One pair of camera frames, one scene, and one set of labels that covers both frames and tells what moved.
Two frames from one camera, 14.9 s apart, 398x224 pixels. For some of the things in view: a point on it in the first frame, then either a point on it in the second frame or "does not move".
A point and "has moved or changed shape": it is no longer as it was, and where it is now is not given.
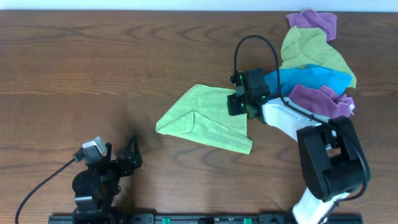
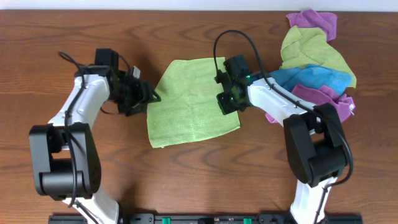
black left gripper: [136, 160] → [144, 94]
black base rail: [208, 218] does not move
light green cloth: [202, 114] has moved or changed shape
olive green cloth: [305, 46] does not move
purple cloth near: [324, 102] does not move
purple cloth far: [309, 18] does not move
